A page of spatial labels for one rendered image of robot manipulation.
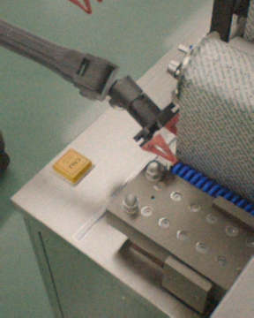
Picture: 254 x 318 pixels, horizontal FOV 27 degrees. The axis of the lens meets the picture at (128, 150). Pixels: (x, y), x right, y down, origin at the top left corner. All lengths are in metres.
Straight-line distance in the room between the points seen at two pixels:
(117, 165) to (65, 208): 0.17
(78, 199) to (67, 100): 1.50
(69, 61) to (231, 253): 0.50
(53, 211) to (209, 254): 0.40
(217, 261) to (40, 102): 1.84
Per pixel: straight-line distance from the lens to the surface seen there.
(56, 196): 1.30
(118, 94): 1.12
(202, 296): 1.08
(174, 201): 1.12
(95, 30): 3.13
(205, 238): 1.09
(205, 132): 1.07
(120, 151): 1.36
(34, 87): 2.83
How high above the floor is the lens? 1.97
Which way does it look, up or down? 52 degrees down
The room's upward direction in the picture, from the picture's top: 1 degrees counter-clockwise
